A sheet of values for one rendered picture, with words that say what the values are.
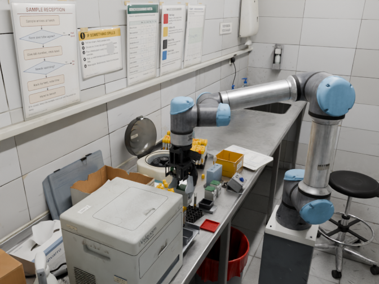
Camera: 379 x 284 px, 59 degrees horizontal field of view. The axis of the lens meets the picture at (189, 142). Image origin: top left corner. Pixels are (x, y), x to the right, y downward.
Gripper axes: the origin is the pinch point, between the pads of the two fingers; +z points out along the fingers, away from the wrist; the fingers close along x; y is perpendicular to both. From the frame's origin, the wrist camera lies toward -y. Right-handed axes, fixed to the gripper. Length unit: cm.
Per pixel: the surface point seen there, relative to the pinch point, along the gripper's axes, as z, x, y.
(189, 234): 19.7, 1.3, -2.0
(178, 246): 13.5, 4.8, 12.6
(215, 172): 16, -8, -48
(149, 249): 1.7, 5.2, 30.4
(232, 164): 16, -4, -62
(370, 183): 47, 67, -142
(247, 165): 23, -1, -79
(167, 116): 7, -62, -91
